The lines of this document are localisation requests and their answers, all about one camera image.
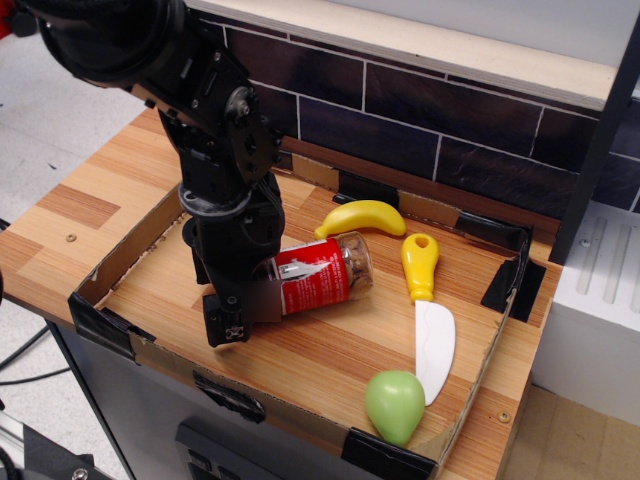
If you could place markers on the black shelf post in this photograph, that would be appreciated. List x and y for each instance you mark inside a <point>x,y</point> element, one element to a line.
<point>597,154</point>

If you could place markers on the cardboard fence with black tape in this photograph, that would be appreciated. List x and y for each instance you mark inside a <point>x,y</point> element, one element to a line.
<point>291,399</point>

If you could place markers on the white ribbed appliance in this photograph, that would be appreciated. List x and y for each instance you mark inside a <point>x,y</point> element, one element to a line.
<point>589,349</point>

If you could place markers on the black bracket with bolt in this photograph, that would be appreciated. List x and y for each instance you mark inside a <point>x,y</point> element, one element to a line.
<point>26,454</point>

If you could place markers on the black control panel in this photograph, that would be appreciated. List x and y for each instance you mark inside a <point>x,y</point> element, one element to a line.
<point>208,459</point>

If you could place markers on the yellow toy banana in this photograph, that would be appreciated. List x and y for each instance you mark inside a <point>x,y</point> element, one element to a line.
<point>362,214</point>

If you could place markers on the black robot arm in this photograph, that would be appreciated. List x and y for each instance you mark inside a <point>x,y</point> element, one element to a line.
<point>159,52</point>

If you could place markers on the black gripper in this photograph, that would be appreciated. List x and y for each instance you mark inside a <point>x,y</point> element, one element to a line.
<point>228,242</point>

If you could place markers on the green toy pear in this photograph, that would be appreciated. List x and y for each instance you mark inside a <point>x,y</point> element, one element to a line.
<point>395,404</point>

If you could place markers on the yellow-handled white toy knife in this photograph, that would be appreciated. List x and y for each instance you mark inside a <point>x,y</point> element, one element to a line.
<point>435,328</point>

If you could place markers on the red-lidded spice bottle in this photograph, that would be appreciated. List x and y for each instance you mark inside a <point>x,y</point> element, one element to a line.
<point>307,277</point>

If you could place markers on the dark brick backsplash panel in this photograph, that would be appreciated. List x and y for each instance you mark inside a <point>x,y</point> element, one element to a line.
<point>508,146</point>

